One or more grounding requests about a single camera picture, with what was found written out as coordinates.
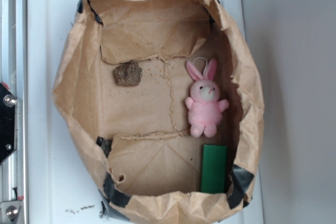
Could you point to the brown rough rock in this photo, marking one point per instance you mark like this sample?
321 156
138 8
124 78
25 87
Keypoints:
128 74

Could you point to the brown paper bag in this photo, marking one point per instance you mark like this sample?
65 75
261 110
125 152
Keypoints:
135 141

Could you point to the white plastic tray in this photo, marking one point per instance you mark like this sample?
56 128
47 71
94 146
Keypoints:
61 190

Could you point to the green rectangular block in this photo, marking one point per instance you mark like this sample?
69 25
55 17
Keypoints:
213 170

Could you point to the aluminium frame rail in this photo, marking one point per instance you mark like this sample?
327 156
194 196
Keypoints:
14 174

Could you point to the pink plush bunny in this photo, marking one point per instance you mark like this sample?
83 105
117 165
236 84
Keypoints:
205 109

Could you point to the black metal bracket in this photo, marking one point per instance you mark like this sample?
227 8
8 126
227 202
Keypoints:
8 123

